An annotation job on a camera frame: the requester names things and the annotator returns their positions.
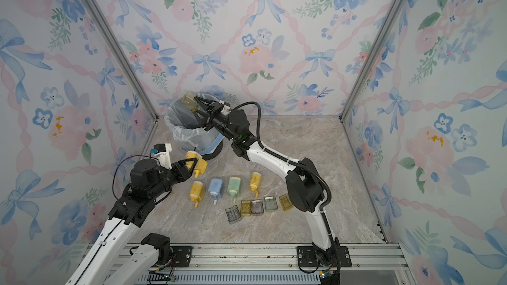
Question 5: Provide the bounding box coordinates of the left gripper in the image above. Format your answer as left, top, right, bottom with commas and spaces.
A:
151, 156, 198, 200

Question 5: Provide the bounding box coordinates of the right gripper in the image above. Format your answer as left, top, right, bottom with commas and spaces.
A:
195, 95, 242, 143

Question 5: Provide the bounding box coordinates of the yellow pencil sharpener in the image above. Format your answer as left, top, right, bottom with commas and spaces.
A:
186, 150, 208, 178
189, 181, 206, 208
249, 172, 261, 199

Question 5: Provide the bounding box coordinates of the blue pencil sharpener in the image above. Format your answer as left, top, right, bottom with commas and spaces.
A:
208, 178, 224, 205

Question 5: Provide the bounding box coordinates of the green pencil sharpener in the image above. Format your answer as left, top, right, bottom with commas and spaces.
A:
227, 176, 242, 203

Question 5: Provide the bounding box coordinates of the dark shavings tray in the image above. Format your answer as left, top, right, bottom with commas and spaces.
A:
225, 205, 242, 224

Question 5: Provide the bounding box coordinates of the yellow transparent shavings tray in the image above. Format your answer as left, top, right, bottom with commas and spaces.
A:
240, 200, 252, 216

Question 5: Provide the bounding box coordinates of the clear blue sharpener tray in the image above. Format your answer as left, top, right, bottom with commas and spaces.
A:
251, 199, 264, 216

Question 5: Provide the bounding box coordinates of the green transparent shavings tray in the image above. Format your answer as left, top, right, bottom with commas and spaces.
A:
264, 196, 278, 212

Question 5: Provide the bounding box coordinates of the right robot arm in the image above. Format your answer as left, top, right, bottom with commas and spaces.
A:
190, 96, 341, 269

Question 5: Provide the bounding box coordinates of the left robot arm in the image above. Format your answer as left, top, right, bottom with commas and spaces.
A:
67, 157, 198, 284

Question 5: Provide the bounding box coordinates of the black trash bin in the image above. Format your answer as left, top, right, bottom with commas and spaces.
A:
202, 141, 223, 161

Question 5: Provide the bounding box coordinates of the clear trash bag blue band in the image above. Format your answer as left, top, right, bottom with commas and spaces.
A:
164, 97, 224, 155

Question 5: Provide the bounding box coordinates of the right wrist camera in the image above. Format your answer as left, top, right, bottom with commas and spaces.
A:
220, 101, 231, 116

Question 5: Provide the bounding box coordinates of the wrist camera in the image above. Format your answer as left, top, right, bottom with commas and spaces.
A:
150, 143, 172, 170
220, 101, 231, 116

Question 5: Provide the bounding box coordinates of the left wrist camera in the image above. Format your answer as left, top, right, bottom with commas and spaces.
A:
150, 143, 172, 170

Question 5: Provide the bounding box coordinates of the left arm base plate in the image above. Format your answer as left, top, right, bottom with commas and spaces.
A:
135, 244, 194, 268

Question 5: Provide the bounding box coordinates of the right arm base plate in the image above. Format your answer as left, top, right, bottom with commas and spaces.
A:
296, 245, 353, 268

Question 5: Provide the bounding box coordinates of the left corner aluminium post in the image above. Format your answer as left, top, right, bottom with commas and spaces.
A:
83, 0, 158, 121

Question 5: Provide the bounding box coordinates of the corner aluminium post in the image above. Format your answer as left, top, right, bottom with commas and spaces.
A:
83, 0, 158, 121
340, 0, 407, 125

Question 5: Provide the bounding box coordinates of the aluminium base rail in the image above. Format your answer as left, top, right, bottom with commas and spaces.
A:
74, 242, 413, 285

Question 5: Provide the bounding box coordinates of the right corner aluminium post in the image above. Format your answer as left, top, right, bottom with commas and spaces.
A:
340, 0, 407, 125

